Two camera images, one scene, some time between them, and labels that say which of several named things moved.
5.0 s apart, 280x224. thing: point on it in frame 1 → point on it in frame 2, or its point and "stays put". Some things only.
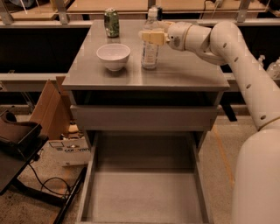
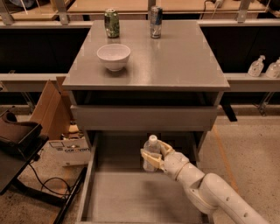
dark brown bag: [13, 129] stays put
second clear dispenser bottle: [273, 69] stays put
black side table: [15, 157] stays put
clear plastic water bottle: [150, 54] → [153, 146]
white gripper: [177, 34] → [174, 164]
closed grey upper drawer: [145, 117] stays put
